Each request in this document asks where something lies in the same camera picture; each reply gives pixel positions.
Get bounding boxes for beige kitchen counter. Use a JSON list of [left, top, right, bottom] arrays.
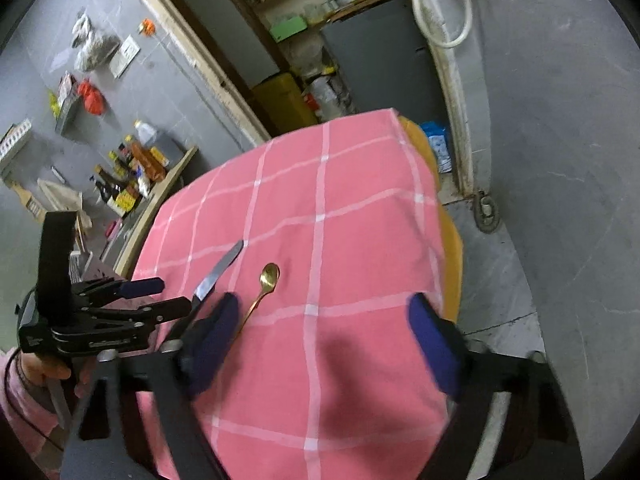
[[107, 145, 198, 281]]

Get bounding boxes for white wall socket plate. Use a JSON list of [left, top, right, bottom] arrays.
[[109, 35, 141, 78]]

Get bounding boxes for beige hanging towel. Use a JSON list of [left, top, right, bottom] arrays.
[[37, 177, 93, 241]]

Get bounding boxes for gold spoon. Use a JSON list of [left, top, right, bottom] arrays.
[[236, 262, 282, 337]]

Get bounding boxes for red plastic bag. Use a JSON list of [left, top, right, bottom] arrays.
[[77, 80, 107, 115]]

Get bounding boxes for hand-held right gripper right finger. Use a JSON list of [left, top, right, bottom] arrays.
[[407, 292, 586, 480]]

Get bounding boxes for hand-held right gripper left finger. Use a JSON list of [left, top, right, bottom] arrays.
[[60, 291, 243, 480]]

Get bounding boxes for person's left forearm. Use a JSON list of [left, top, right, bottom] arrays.
[[0, 347, 68, 466]]

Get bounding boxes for grey wall shelf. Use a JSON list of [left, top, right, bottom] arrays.
[[54, 95, 83, 136]]

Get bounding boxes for hanging clear plastic bags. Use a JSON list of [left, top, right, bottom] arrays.
[[70, 12, 121, 72]]

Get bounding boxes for pink checked tablecloth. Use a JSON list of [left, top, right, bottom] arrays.
[[131, 107, 463, 480]]

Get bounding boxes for grey cabinet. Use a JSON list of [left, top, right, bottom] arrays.
[[320, 0, 446, 126]]

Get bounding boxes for row of sauce bottles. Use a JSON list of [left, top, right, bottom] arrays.
[[92, 120, 171, 216]]

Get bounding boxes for blue plastic bag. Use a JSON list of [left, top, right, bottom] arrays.
[[420, 121, 453, 175]]

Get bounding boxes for white wall rack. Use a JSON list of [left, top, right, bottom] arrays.
[[0, 119, 33, 171]]

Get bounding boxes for wooden spatula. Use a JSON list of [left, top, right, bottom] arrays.
[[10, 180, 46, 223]]

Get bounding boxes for yellow drum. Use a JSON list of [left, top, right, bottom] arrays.
[[250, 72, 318, 136]]

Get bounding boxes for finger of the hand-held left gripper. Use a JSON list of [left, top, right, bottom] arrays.
[[75, 276, 166, 306], [92, 296, 193, 326]]

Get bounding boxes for cream door frame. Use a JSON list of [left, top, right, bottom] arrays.
[[112, 0, 493, 201]]

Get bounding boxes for white hose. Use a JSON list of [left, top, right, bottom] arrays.
[[412, 0, 473, 50]]

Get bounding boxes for yellow wooden table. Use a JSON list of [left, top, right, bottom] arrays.
[[397, 115, 466, 323]]

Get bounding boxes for person's left hand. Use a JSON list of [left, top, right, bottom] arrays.
[[20, 352, 96, 401]]

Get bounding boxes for round metal floor fitting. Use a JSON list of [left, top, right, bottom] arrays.
[[472, 190, 503, 233]]

